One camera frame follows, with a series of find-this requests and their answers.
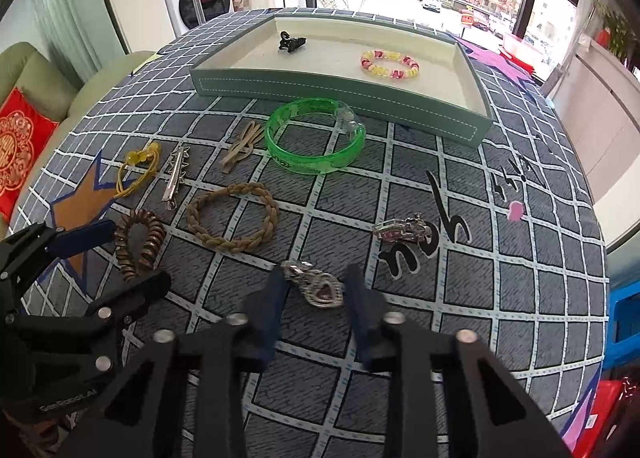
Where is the brown braided bracelet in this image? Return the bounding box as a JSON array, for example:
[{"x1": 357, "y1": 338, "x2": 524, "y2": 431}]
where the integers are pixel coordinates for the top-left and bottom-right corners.
[{"x1": 186, "y1": 181, "x2": 280, "y2": 253}]

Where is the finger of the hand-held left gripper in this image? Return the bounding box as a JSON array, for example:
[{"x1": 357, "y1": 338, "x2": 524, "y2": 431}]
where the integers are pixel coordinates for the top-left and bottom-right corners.
[
  {"x1": 0, "y1": 271, "x2": 174, "y2": 381},
  {"x1": 0, "y1": 219, "x2": 117, "y2": 285}
]

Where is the white cabinet counter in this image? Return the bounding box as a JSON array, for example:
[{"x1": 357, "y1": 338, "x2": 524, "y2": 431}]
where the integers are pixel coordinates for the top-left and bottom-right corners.
[{"x1": 549, "y1": 33, "x2": 640, "y2": 250}]

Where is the silver heart hair clip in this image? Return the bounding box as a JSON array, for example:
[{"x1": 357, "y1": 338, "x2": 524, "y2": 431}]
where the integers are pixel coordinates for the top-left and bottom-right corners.
[{"x1": 279, "y1": 259, "x2": 346, "y2": 310}]

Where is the red embroidered cushion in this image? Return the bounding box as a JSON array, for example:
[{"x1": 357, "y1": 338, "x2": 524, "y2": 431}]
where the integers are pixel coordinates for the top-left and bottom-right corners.
[{"x1": 0, "y1": 87, "x2": 60, "y2": 220}]

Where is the red plastic stool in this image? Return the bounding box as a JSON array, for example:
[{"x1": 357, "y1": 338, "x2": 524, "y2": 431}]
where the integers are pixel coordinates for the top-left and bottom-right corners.
[{"x1": 574, "y1": 380, "x2": 640, "y2": 458}]

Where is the yellow pink beaded bracelet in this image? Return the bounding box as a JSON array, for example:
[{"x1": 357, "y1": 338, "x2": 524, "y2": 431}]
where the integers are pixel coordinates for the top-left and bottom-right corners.
[{"x1": 360, "y1": 49, "x2": 420, "y2": 80}]

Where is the yellow beaded hair tie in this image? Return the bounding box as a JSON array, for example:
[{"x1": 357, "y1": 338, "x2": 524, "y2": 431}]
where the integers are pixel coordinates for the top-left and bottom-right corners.
[{"x1": 116, "y1": 141, "x2": 164, "y2": 199}]

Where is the blue plastic stool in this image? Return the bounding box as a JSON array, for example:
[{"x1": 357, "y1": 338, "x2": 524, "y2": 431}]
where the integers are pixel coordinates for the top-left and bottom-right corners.
[{"x1": 607, "y1": 287, "x2": 640, "y2": 345}]

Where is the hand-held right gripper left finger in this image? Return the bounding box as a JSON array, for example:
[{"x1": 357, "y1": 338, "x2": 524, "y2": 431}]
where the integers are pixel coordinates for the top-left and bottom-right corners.
[{"x1": 70, "y1": 268, "x2": 292, "y2": 458}]

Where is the red white mop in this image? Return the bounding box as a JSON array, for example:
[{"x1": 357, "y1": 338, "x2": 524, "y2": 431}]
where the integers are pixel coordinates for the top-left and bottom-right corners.
[{"x1": 182, "y1": 0, "x2": 206, "y2": 27}]

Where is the silver spiked hair clip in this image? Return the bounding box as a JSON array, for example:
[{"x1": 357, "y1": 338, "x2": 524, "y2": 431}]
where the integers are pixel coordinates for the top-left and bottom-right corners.
[{"x1": 160, "y1": 143, "x2": 194, "y2": 211}]

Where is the black hair claw clip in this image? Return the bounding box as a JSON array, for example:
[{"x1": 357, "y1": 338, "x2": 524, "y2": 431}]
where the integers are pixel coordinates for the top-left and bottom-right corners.
[{"x1": 278, "y1": 31, "x2": 307, "y2": 56}]

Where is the brown spiral hair tie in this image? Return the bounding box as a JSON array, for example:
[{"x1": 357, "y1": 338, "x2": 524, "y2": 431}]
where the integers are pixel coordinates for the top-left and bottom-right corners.
[{"x1": 113, "y1": 209, "x2": 167, "y2": 283}]

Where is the grey-green jewelry tray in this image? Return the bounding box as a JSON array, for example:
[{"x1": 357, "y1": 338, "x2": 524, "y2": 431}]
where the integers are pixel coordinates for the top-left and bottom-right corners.
[{"x1": 189, "y1": 8, "x2": 494, "y2": 147}]

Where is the grey plaid bed sheet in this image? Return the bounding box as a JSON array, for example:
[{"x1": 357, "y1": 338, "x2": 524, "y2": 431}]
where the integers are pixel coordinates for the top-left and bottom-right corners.
[{"x1": 7, "y1": 8, "x2": 612, "y2": 458}]

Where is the green sofa cushion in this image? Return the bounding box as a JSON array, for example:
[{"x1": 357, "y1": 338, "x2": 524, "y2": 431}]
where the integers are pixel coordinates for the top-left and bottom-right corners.
[{"x1": 0, "y1": 41, "x2": 157, "y2": 239}]

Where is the pink plastic basin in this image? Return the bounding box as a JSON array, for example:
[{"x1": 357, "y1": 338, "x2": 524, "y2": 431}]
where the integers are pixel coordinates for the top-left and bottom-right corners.
[{"x1": 501, "y1": 32, "x2": 539, "y2": 57}]

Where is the green plastic bangle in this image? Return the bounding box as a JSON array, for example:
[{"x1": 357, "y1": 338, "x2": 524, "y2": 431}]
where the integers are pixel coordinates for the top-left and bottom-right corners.
[{"x1": 264, "y1": 97, "x2": 366, "y2": 174}]

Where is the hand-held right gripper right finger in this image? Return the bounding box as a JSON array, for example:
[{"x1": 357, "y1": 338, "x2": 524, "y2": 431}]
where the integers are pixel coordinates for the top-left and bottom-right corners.
[{"x1": 344, "y1": 264, "x2": 576, "y2": 458}]

